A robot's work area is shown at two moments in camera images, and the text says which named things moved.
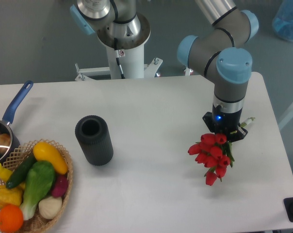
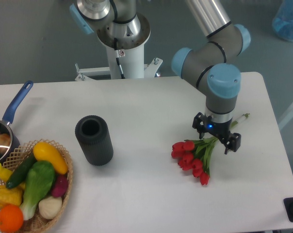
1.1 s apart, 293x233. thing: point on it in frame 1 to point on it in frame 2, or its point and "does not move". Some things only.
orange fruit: (9, 218) does not move
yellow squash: (44, 152) does not move
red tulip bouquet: (214, 152) to (195, 155)
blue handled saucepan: (4, 137) does not move
